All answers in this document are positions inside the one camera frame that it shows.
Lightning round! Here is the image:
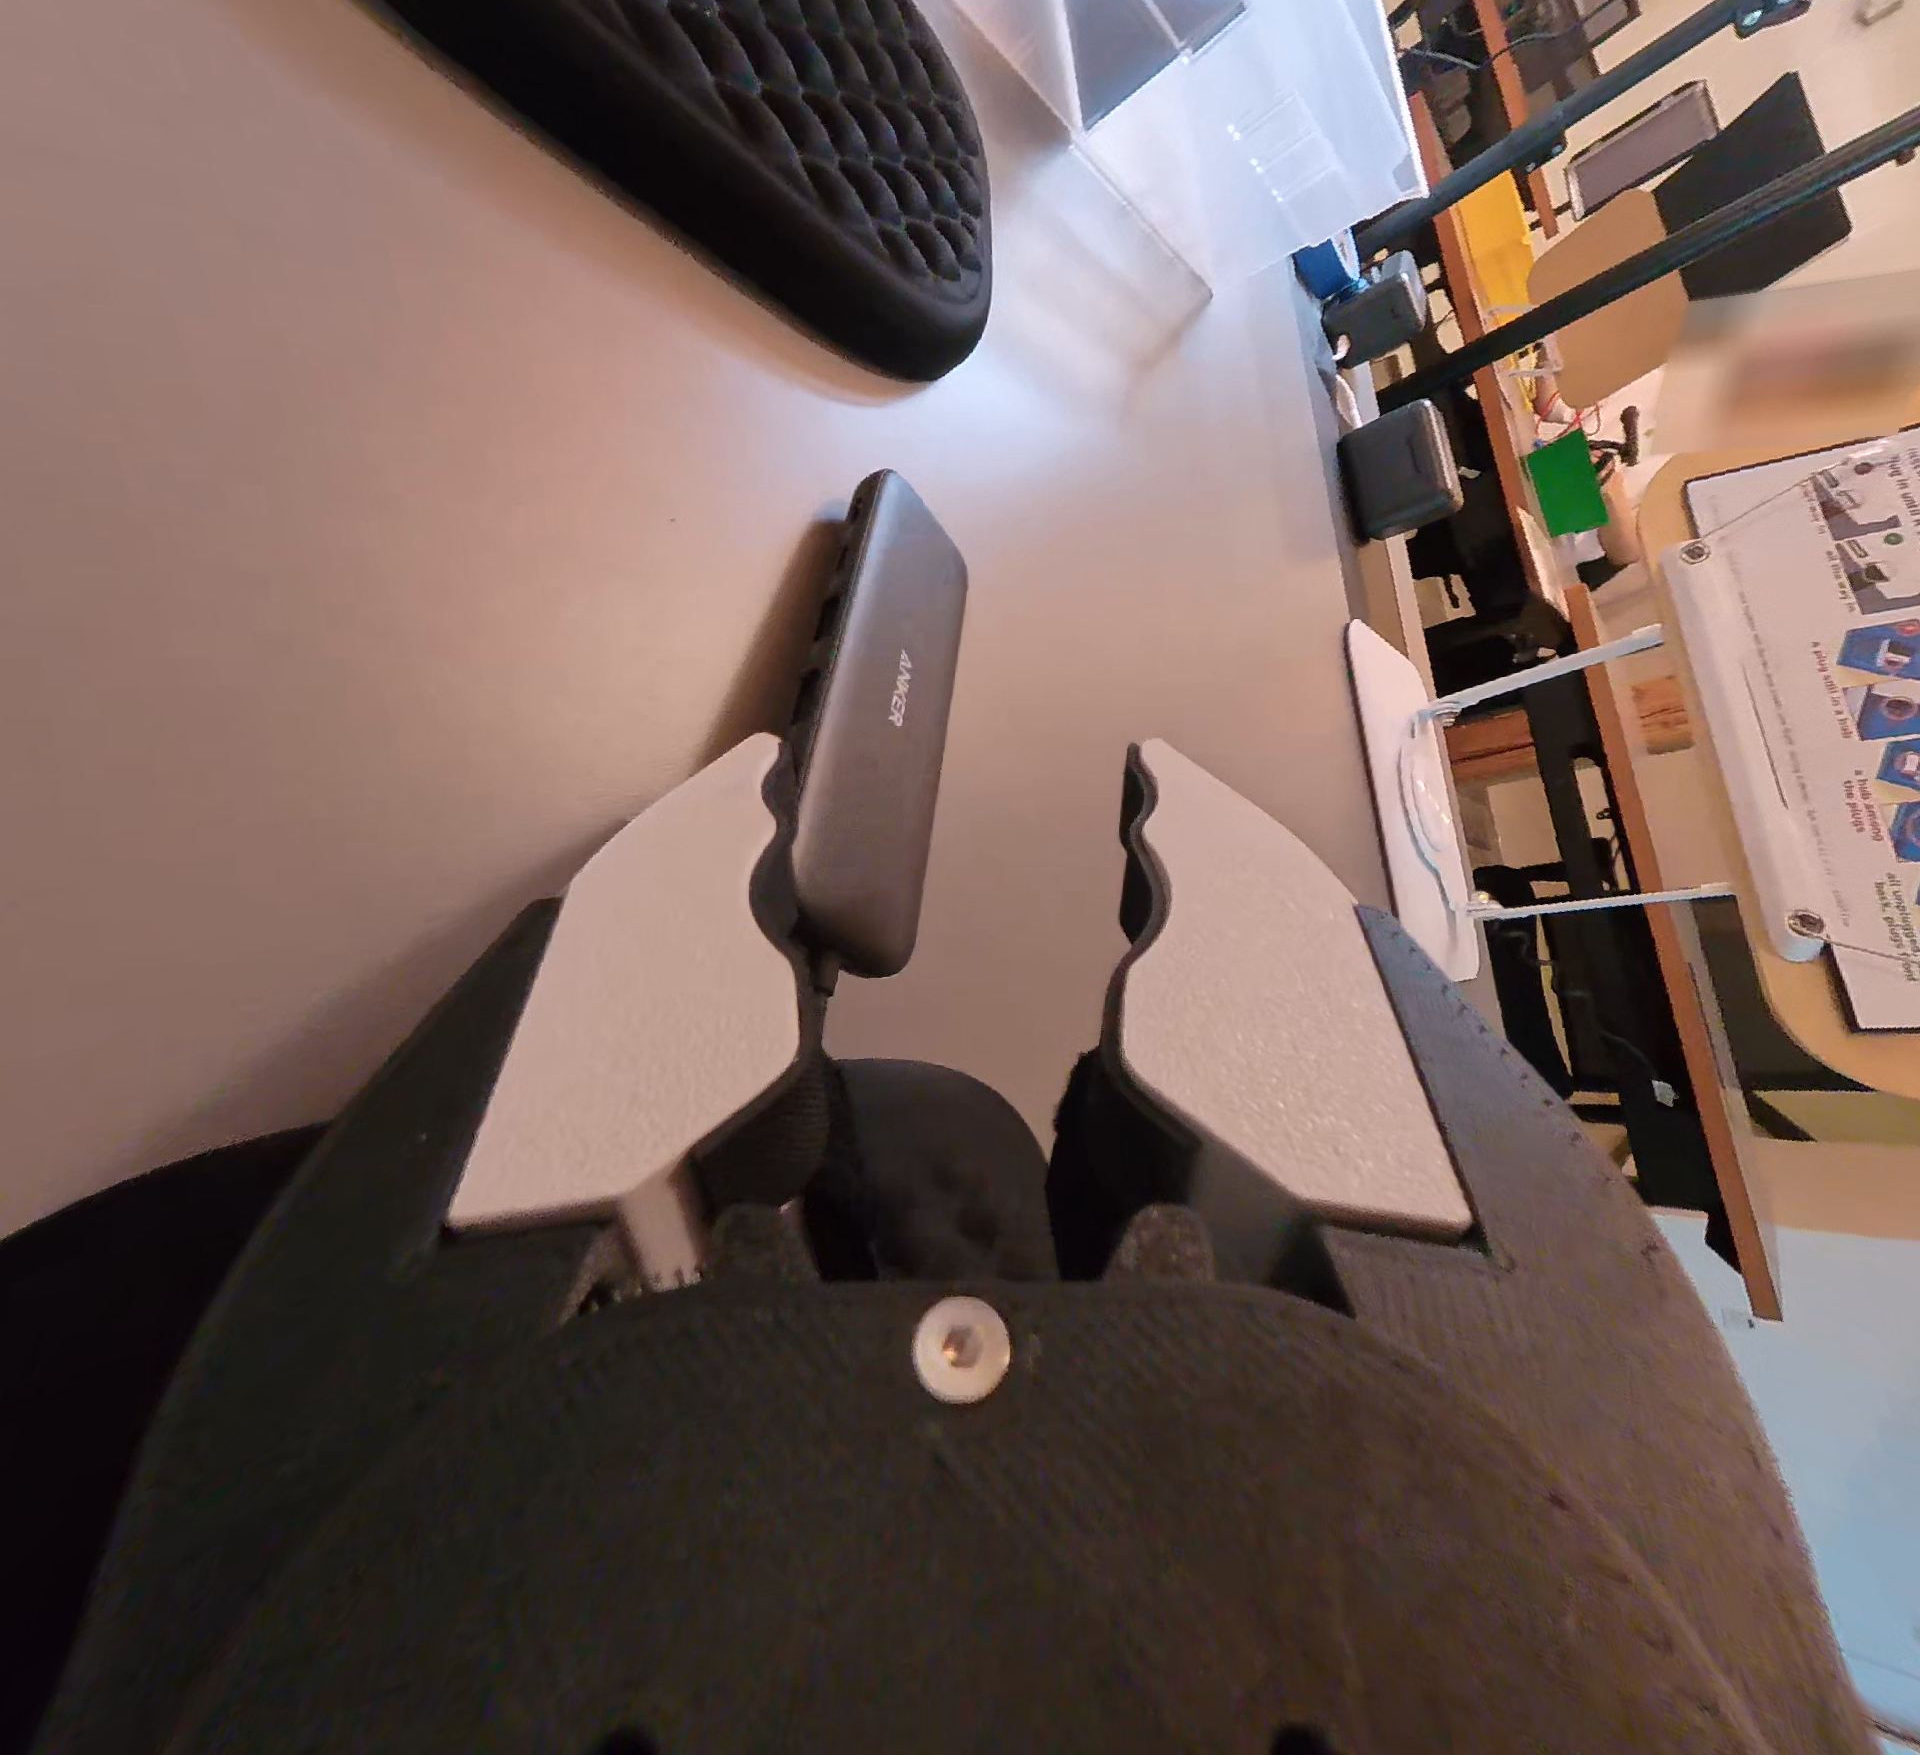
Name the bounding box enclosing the printed instruction sheet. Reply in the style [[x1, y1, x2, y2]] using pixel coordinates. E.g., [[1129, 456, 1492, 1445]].
[[1681, 424, 1920, 1038]]

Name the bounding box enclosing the black box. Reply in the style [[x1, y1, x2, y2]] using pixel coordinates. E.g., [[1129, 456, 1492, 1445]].
[[1657, 76, 1855, 302]]

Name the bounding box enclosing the brown wooden desk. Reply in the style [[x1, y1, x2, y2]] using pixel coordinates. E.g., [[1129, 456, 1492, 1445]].
[[1403, 0, 1789, 1322]]

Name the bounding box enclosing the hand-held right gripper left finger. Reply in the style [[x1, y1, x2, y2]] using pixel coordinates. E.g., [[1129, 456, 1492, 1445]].
[[445, 732, 840, 1290]]

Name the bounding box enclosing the white document stand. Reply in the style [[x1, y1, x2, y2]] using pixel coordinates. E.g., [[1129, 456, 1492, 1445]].
[[1345, 532, 1855, 984]]

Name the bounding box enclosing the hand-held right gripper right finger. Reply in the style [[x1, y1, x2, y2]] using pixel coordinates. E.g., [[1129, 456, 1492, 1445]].
[[1046, 738, 1478, 1280]]

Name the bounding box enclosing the green sheet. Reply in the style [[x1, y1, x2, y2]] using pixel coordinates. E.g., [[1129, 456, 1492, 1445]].
[[1523, 432, 1611, 538]]

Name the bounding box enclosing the slim grey usb hub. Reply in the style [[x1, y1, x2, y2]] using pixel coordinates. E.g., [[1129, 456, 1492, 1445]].
[[783, 466, 973, 1000]]

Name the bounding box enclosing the black tripod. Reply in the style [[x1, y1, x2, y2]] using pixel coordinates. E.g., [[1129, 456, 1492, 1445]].
[[1350, 0, 1920, 414]]

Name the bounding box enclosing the dark grey case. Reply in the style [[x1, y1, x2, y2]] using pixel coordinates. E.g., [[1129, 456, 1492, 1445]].
[[1327, 252, 1431, 366], [1335, 400, 1469, 546]]

